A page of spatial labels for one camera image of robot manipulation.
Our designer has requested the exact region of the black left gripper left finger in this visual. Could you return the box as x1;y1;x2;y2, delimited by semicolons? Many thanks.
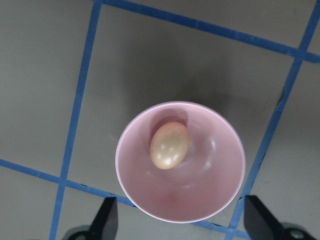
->
89;197;118;240

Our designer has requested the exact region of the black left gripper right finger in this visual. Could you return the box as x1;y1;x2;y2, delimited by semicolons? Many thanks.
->
243;195;286;240

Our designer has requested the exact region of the pink bowl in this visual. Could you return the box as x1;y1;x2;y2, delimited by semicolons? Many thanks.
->
115;101;246;223

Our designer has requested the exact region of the beige egg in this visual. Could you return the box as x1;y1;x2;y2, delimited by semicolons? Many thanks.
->
149;121;190;170

